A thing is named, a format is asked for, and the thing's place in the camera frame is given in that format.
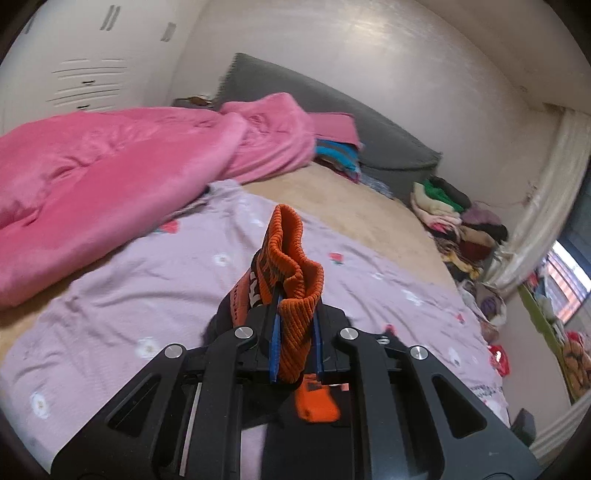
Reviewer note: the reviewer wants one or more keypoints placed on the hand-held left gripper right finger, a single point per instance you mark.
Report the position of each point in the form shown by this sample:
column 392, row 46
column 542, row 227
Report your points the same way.
column 317, row 350

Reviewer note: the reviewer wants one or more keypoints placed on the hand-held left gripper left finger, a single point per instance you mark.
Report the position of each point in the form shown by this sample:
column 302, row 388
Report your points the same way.
column 275, row 344

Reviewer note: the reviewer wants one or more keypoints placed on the black garment with orange trim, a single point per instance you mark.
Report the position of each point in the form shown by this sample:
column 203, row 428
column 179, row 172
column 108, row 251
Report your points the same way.
column 286, row 258

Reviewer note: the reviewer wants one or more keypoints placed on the pile of folded clothes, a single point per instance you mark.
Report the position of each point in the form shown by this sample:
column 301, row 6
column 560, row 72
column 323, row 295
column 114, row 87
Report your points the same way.
column 443, row 207

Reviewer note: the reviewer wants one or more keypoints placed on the purple strawberry print blanket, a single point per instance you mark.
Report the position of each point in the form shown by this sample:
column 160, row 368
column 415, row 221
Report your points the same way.
column 138, row 286

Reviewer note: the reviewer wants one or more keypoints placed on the white cloth bag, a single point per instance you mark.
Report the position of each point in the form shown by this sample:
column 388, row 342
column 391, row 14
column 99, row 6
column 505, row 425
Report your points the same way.
column 482, row 304

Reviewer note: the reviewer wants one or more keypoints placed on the blue patterned cloth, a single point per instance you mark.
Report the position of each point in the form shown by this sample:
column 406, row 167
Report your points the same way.
column 376, row 184

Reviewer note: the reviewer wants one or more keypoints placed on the red plastic bag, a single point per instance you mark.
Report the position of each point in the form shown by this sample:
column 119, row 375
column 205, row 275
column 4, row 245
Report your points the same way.
column 499, row 361

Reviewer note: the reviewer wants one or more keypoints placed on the blue striped folded cloth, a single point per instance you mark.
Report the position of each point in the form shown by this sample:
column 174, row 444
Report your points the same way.
column 337, row 154

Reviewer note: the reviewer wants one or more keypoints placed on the dark grey object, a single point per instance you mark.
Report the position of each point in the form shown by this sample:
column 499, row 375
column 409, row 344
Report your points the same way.
column 524, row 427

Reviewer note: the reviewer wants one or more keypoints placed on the pink folded cloth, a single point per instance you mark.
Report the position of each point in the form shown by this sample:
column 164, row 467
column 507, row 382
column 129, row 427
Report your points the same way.
column 334, row 127

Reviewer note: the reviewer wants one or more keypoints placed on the green windowsill ledge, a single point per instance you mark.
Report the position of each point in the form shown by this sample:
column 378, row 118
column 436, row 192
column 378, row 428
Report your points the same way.
column 545, row 337

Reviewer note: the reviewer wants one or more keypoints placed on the pink fleece blanket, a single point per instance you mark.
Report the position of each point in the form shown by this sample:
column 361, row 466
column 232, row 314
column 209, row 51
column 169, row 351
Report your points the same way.
column 115, row 175

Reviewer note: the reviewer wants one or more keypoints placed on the clutter of windowsill items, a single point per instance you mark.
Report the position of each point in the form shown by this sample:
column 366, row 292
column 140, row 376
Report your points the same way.
column 549, row 304

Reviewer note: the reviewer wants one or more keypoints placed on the brown bedside object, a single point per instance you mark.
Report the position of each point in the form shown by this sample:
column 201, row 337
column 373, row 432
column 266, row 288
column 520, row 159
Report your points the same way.
column 196, row 100

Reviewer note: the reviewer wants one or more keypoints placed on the orange plush toy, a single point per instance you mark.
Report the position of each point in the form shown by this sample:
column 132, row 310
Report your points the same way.
column 577, row 360

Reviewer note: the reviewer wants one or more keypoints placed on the grey headboard cushion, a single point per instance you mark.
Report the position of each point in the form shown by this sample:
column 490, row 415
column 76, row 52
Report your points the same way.
column 286, row 83

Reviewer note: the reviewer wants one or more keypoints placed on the cream satin curtain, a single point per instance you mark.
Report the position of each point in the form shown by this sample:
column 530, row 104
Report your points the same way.
column 545, row 194

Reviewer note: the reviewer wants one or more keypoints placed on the white wardrobe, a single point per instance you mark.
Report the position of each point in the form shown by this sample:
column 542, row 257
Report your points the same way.
column 92, row 46

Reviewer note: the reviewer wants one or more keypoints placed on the window with dark frame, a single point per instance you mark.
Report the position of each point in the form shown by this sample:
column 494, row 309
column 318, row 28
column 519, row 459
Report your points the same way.
column 570, row 272

